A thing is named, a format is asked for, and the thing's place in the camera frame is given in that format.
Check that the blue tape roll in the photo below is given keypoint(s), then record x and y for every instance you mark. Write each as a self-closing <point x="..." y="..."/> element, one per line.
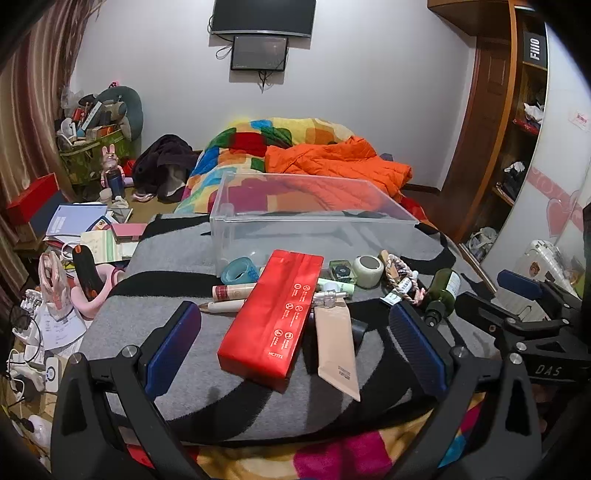
<point x="226" y="276"/>

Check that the white tape roll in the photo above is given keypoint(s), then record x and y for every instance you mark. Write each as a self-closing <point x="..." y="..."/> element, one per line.
<point x="369" y="277"/>

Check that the dark blue box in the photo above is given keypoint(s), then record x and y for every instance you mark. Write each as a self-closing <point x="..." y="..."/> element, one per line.
<point x="48" y="214"/>

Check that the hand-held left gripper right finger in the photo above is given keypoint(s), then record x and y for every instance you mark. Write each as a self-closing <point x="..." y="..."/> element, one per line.
<point x="418" y="341"/>

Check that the small square glass bottle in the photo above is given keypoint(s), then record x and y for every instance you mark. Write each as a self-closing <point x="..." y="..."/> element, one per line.
<point x="342" y="271"/>

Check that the green glass bottle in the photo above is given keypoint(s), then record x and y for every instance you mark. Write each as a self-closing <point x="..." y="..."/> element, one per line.
<point x="443" y="288"/>

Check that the grey-green neck pillow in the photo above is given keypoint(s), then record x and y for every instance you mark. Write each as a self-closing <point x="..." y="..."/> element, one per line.
<point x="131" y="104"/>

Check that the small white labelled vial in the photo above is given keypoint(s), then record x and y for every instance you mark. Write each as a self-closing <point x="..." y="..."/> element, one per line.
<point x="406" y="283"/>

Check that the black and orange massager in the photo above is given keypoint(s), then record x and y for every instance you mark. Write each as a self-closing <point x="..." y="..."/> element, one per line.
<point x="85" y="272"/>

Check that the small clear bottle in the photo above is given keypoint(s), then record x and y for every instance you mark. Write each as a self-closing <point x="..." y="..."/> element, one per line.
<point x="328" y="299"/>

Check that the rabbit toy bottle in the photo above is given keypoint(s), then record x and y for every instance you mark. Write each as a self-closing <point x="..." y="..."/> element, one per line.
<point x="113" y="173"/>

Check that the wall television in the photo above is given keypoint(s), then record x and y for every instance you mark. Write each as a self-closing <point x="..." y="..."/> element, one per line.
<point x="263" y="16"/>

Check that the white power strip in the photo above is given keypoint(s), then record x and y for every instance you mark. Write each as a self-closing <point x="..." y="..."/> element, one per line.
<point x="48" y="371"/>

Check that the orange down jacket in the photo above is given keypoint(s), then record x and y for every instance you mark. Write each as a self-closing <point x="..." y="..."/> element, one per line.
<point x="323" y="159"/>

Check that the white wardrobe door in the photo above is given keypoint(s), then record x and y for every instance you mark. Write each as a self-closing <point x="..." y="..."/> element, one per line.
<point x="554" y="161"/>

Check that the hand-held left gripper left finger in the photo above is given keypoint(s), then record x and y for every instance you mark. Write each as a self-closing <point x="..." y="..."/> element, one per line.
<point x="173" y="341"/>

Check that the small wall monitor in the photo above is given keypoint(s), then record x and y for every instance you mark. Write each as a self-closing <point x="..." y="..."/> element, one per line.
<point x="259" y="51"/>

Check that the colourful patchwork blanket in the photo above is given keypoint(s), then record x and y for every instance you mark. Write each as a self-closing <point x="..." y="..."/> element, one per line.
<point x="244" y="138"/>

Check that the wooden wardrobe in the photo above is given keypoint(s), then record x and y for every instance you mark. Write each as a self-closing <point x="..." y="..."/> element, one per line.
<point x="494" y="92"/>

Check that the pink curved object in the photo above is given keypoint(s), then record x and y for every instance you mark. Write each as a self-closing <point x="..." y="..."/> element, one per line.
<point x="108" y="284"/>

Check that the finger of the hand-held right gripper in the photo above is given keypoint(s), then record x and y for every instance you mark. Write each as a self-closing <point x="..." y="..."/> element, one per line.
<point x="519" y="282"/>
<point x="480" y="310"/>

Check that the light green tube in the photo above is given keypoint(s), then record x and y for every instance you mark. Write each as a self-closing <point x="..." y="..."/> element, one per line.
<point x="339" y="287"/>

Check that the red and cream tube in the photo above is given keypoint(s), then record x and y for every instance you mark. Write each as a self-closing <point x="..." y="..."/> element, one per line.
<point x="231" y="291"/>

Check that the red storage box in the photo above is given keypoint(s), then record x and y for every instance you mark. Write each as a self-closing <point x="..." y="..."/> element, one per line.
<point x="27" y="203"/>

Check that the white cosmetic stick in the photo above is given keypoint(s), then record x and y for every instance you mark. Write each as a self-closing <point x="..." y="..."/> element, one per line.
<point x="226" y="305"/>

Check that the green and cream book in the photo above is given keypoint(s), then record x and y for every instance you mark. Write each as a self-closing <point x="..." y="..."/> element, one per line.
<point x="99" y="244"/>

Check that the blue and white booklet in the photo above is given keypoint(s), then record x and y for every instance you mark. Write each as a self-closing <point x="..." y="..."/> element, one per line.
<point x="76" y="219"/>

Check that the green storage bag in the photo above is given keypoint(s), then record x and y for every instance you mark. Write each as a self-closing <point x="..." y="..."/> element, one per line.
<point x="92" y="159"/>

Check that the dark purple clothing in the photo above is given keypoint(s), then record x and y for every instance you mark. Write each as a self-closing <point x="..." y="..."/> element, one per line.
<point x="164" y="157"/>

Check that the beige cosmetic tube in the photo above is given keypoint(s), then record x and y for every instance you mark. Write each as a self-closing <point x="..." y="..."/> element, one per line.
<point x="334" y="350"/>

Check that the red rectangular box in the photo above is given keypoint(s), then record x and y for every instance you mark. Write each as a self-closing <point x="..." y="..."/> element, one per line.
<point x="272" y="318"/>

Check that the striped brown curtain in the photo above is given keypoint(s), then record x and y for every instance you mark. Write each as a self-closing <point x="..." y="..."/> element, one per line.
<point x="32" y="115"/>

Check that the pink bag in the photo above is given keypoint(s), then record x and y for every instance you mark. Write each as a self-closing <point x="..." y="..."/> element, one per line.
<point x="53" y="277"/>

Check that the clear plastic storage box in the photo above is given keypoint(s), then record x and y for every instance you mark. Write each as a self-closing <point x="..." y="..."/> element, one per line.
<point x="240" y="217"/>

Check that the pink book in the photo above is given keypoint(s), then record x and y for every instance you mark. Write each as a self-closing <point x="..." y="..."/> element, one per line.
<point x="129" y="230"/>

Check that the white plastic bag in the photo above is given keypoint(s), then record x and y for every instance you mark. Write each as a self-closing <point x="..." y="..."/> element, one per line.
<point x="482" y="242"/>

